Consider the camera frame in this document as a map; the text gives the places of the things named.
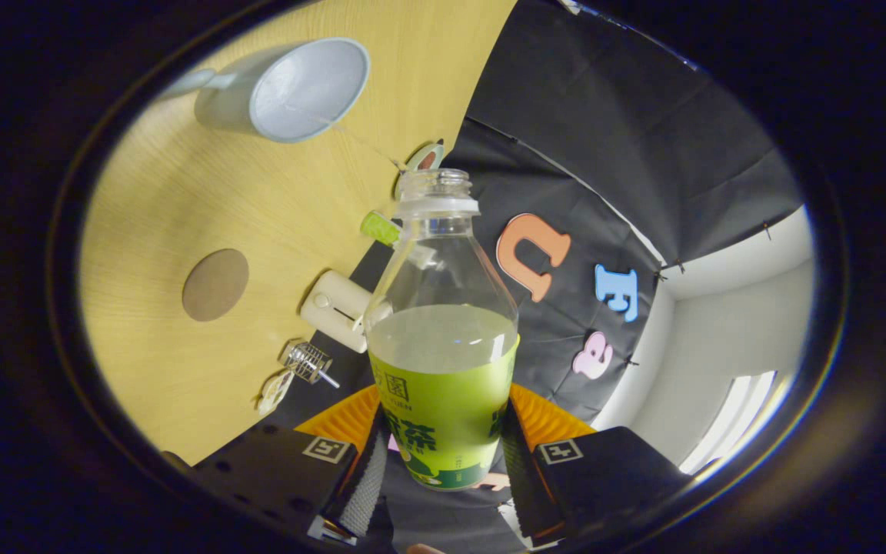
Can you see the capped green label bottle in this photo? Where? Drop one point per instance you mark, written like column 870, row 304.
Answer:
column 379, row 228

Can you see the pale straw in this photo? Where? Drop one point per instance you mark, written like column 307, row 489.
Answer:
column 329, row 379

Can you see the black backdrop cloth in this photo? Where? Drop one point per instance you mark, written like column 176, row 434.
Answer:
column 604, row 115

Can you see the large ceiling light panel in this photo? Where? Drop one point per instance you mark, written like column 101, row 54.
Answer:
column 735, row 423

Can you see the brown food piece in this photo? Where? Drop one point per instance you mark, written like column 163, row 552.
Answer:
column 428, row 159

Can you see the white divided tray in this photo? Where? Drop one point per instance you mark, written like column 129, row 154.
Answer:
column 274, row 394

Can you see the pale green plate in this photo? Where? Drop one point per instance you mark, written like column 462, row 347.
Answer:
column 414, row 159

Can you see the wooden table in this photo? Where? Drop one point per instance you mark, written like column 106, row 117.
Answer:
column 181, row 192

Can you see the round brown coaster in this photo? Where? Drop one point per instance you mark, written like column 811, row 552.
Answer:
column 215, row 285

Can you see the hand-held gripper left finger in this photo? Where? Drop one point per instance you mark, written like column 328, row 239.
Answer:
column 366, row 485

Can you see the white toaster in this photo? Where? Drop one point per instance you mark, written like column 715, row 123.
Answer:
column 335, row 308

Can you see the white cup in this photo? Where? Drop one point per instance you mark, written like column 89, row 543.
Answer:
column 308, row 88

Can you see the green label juice bottle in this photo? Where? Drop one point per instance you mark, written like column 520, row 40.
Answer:
column 443, row 400

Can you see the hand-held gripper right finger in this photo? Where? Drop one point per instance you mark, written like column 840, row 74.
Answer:
column 524, row 485

